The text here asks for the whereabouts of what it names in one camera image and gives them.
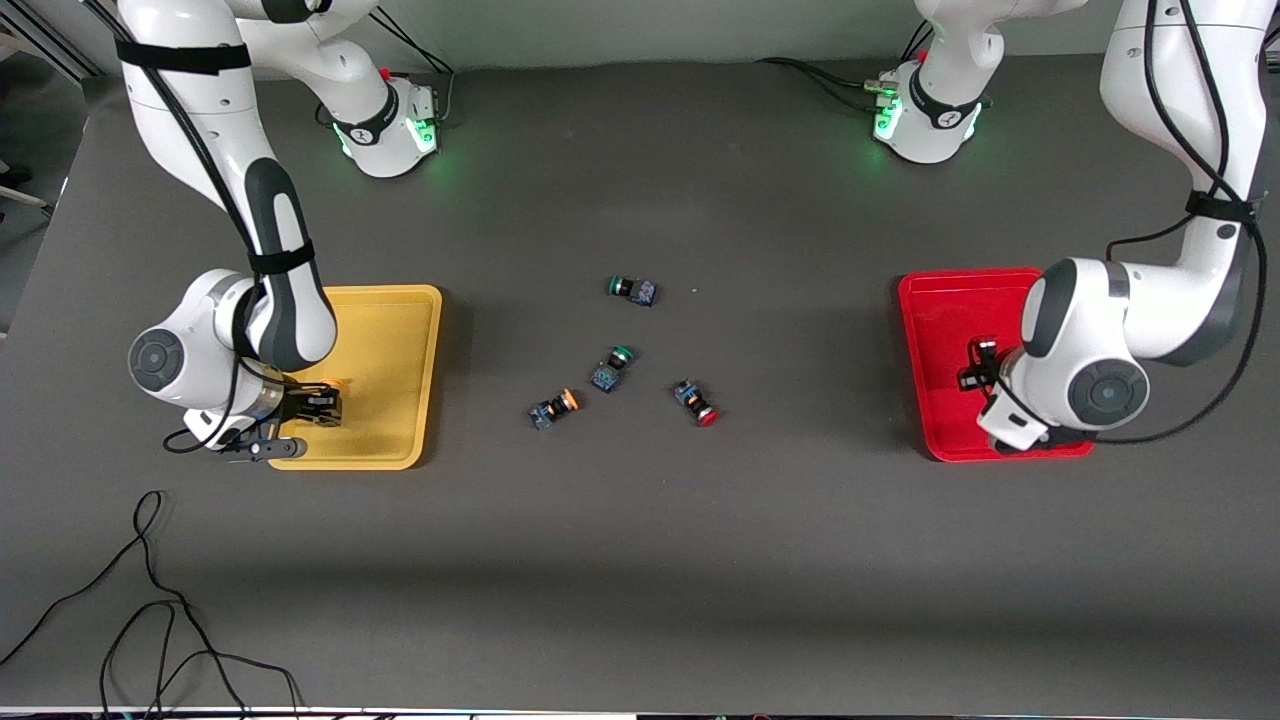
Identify red push button switch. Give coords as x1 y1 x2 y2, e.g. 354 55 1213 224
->
673 379 720 429

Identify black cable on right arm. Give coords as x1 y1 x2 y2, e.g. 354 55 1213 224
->
85 0 271 456

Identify dark metal frame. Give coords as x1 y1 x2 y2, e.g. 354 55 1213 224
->
0 0 106 81

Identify black loose cable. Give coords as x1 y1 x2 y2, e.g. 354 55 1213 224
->
0 490 303 720

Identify black right arm base cable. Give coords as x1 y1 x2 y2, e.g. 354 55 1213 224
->
315 5 459 131

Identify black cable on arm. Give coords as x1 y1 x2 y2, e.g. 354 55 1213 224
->
1100 0 1280 446
85 0 271 456

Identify black arm base cable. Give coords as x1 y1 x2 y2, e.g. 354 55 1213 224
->
315 5 459 131
755 20 936 111

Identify red plastic tray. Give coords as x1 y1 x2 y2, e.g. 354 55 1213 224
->
897 267 1096 463

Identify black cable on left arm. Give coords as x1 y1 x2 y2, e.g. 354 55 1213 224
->
1100 0 1280 446

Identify black velcro cable strap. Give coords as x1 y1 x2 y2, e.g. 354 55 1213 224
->
115 38 251 77
247 242 317 277
1185 190 1257 227

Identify yellow plastic tray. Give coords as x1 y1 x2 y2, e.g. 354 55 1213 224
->
268 285 443 471

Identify black left arm base cable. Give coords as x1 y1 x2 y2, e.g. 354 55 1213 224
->
755 20 936 111

